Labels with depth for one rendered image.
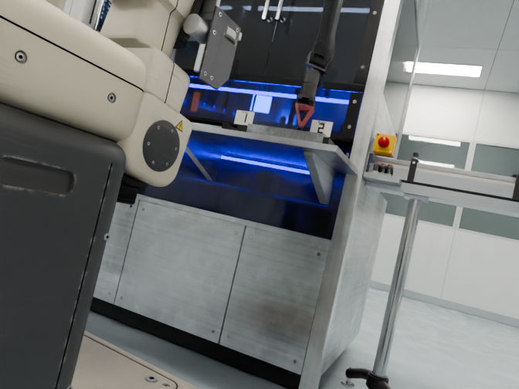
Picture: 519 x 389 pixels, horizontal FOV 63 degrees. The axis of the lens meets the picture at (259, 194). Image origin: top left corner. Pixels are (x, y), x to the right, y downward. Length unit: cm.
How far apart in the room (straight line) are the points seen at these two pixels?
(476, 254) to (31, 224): 592
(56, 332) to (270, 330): 120
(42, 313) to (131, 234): 147
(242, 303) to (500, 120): 526
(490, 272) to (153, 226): 497
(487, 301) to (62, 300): 590
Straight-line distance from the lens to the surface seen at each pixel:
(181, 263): 188
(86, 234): 59
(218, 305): 180
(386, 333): 177
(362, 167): 164
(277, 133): 134
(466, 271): 621
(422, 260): 619
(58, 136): 54
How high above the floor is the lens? 63
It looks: 3 degrees up
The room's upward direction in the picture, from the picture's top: 13 degrees clockwise
